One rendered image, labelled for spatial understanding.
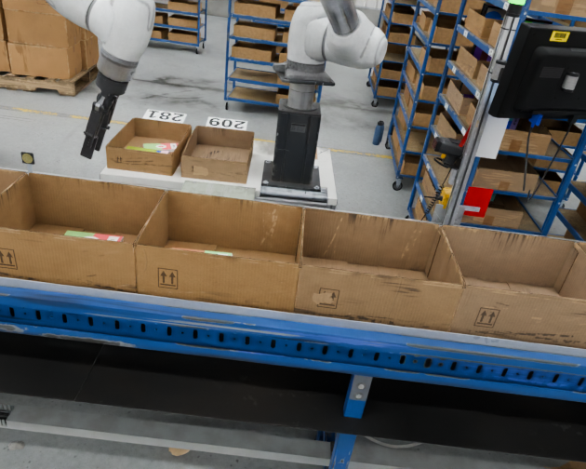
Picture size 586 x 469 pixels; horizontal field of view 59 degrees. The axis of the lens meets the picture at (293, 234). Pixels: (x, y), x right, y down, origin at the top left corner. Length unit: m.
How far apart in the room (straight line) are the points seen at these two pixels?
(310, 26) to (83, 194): 1.05
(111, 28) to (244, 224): 0.61
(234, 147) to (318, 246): 1.17
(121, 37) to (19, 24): 4.55
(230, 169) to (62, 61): 3.77
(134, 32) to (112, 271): 0.56
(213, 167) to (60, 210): 0.79
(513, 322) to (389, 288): 0.32
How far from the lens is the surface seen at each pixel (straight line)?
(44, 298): 1.35
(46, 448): 2.22
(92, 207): 1.60
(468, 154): 2.07
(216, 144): 2.59
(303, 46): 2.10
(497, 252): 1.61
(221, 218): 1.50
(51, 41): 5.78
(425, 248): 1.55
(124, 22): 1.33
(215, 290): 1.27
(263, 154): 2.56
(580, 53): 1.98
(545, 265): 1.68
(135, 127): 2.65
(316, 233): 1.49
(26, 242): 1.36
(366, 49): 1.98
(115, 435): 1.85
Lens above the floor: 1.73
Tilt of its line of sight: 31 degrees down
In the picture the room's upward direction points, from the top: 8 degrees clockwise
